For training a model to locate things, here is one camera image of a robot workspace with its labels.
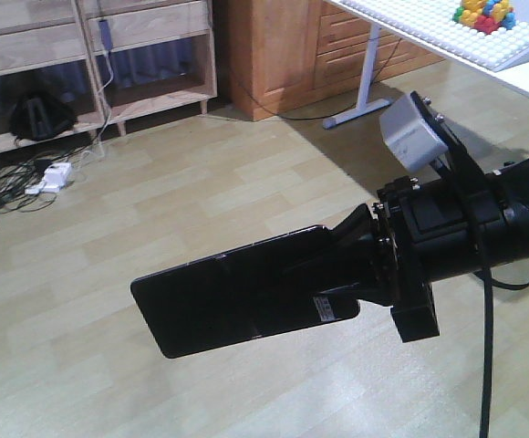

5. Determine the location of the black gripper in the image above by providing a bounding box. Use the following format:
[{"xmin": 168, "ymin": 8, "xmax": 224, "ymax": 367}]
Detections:
[{"xmin": 283, "ymin": 177, "xmax": 482, "ymax": 342}]

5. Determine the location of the black smartphone pink frame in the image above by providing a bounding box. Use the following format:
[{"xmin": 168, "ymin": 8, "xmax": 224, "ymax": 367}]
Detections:
[{"xmin": 130, "ymin": 225, "xmax": 360, "ymax": 359}]

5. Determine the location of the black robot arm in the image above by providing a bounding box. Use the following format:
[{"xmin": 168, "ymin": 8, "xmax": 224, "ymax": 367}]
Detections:
[{"xmin": 283, "ymin": 160, "xmax": 529, "ymax": 342}]

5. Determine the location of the white desk with leg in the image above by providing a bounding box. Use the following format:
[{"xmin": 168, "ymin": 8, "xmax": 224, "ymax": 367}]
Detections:
[{"xmin": 323, "ymin": 1, "xmax": 529, "ymax": 129}]

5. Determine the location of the wooden cabinet with drawers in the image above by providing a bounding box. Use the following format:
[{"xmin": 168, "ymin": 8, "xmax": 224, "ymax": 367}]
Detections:
[{"xmin": 213, "ymin": 0, "xmax": 448, "ymax": 122}]

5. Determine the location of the white lego baseplate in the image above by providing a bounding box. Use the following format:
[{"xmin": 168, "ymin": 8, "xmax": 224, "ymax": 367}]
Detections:
[{"xmin": 340, "ymin": 1, "xmax": 529, "ymax": 72}]

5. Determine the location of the colourful lego block pile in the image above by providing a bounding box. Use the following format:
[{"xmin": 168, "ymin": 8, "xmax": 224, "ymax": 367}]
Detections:
[{"xmin": 451, "ymin": 0, "xmax": 517, "ymax": 35}]

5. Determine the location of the wooden shelf unit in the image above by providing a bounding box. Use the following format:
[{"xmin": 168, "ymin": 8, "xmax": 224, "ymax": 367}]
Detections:
[{"xmin": 0, "ymin": 1, "xmax": 217, "ymax": 153}]

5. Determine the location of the white power strip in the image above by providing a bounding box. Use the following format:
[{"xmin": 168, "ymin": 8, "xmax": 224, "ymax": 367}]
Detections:
[{"xmin": 25, "ymin": 162, "xmax": 72, "ymax": 195}]

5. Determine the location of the black triangular device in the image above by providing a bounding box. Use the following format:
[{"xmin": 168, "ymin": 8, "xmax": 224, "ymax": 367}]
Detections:
[{"xmin": 9, "ymin": 90, "xmax": 78, "ymax": 141}]

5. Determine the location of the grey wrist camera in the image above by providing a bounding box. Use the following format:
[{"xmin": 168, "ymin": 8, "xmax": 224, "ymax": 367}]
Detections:
[{"xmin": 379, "ymin": 91, "xmax": 484, "ymax": 184}]

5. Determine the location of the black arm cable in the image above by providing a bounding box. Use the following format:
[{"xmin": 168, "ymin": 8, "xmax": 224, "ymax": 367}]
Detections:
[{"xmin": 455, "ymin": 182, "xmax": 529, "ymax": 438}]

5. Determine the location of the black wire tangle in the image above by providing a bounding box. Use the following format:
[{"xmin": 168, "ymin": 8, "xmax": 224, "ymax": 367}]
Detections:
[{"xmin": 0, "ymin": 154, "xmax": 56, "ymax": 243}]

